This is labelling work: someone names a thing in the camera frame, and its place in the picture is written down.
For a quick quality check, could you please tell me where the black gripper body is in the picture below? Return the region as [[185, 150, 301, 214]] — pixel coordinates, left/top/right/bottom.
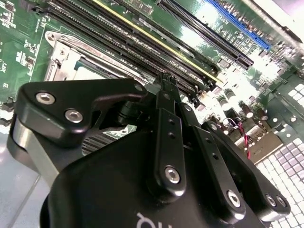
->
[[39, 129, 269, 228]]

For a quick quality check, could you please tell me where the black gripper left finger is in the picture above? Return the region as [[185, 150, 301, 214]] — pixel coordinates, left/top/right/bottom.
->
[[6, 73, 188, 199]]

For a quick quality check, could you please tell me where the metal socket cover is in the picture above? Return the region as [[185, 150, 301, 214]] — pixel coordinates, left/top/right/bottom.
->
[[48, 41, 155, 83]]

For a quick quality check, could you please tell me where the silver CPU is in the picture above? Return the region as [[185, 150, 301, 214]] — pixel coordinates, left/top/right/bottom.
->
[[73, 59, 114, 80]]

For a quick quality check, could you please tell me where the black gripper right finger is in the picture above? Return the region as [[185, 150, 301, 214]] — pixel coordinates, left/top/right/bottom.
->
[[170, 76, 292, 224]]

